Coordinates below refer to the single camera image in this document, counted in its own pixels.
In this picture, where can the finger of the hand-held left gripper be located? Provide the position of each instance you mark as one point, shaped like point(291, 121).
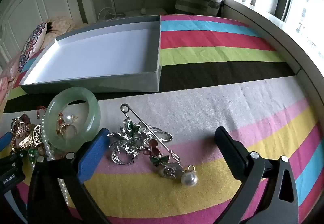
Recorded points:
point(5, 139)

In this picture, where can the window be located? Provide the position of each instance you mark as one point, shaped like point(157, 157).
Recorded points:
point(306, 11)

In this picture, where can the peach floral blanket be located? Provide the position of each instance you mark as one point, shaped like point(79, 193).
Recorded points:
point(62, 25)

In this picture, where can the striped colourful bedsheet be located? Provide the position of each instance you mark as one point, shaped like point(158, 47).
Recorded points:
point(202, 102)

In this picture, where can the pink floral quilt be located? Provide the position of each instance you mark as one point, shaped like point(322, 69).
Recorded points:
point(6, 79)

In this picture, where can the white pearl earring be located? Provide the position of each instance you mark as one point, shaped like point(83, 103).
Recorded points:
point(67, 118)

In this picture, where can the pale green jade bangle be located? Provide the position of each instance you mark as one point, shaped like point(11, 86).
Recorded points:
point(94, 112)

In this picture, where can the silver floral brooch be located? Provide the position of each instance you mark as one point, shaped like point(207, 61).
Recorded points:
point(131, 137)

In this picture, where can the patterned round pillow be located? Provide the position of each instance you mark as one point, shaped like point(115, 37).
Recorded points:
point(31, 41)

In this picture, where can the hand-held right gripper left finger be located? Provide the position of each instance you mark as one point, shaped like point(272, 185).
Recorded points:
point(93, 156)

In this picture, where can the grey shallow cardboard box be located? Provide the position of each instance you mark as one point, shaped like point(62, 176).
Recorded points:
point(101, 56)

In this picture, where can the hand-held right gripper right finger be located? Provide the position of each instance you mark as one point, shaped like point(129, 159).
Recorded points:
point(231, 156)

